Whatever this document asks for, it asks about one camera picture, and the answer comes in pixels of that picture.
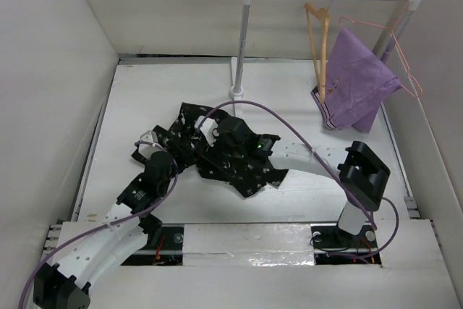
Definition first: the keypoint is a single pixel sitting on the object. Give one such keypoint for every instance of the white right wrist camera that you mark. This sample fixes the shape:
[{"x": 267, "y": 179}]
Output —
[{"x": 207, "y": 127}]

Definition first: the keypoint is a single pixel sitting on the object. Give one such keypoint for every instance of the wooden hanger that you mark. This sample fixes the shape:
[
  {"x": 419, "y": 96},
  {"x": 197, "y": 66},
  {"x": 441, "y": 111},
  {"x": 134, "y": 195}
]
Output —
[{"x": 319, "y": 57}]

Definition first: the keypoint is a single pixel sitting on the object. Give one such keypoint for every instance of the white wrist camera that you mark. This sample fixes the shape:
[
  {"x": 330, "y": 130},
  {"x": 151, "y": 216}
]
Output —
[
  {"x": 146, "y": 145},
  {"x": 207, "y": 127}
]

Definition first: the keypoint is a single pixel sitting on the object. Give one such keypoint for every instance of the silver tape strip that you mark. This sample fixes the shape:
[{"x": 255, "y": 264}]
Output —
[{"x": 247, "y": 245}]

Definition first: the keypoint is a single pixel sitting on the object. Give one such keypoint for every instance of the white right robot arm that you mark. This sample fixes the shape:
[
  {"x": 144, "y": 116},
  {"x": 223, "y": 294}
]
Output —
[{"x": 356, "y": 167}]

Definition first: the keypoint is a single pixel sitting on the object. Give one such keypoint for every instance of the pink wire hanger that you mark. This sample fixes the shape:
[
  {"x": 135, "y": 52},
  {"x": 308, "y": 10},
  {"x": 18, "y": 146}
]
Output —
[{"x": 398, "y": 45}]

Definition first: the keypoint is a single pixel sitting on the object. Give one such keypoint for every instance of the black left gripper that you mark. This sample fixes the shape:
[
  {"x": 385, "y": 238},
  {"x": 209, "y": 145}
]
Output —
[{"x": 175, "y": 171}]

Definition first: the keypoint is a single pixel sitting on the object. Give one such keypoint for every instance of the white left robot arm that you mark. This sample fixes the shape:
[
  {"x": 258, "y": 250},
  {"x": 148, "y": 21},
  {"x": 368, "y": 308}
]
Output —
[{"x": 128, "y": 226}]

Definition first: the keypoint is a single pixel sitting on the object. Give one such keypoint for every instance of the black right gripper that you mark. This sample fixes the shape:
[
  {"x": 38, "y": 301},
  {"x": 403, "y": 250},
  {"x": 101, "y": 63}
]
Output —
[{"x": 217, "y": 141}]

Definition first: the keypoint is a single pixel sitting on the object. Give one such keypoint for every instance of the black white patterned trousers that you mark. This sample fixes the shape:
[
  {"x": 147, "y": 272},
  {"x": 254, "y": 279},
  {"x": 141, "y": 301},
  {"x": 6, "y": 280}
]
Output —
[{"x": 190, "y": 148}]

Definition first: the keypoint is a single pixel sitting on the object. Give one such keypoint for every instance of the purple garment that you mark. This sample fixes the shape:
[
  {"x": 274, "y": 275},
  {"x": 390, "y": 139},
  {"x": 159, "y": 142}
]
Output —
[{"x": 357, "y": 83}]

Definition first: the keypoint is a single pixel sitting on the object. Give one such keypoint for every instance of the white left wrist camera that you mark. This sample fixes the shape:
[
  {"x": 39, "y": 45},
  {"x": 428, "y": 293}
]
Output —
[{"x": 146, "y": 145}]

